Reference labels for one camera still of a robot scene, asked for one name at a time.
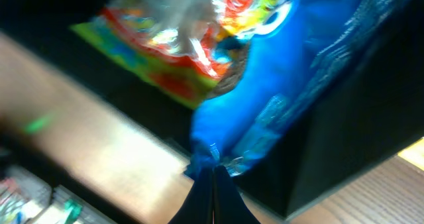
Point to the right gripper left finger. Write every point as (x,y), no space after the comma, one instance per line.
(197,208)

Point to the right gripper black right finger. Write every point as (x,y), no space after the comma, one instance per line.
(229,207)

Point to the blue Oreo cookie pack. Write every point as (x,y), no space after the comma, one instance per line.
(290,63)

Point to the black cardboard box with lid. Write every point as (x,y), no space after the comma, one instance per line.
(373,110)

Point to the green Haribo worms bag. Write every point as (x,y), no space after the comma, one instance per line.
(190,49)

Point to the yellow candy bag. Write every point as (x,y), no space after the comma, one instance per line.
(414,154)

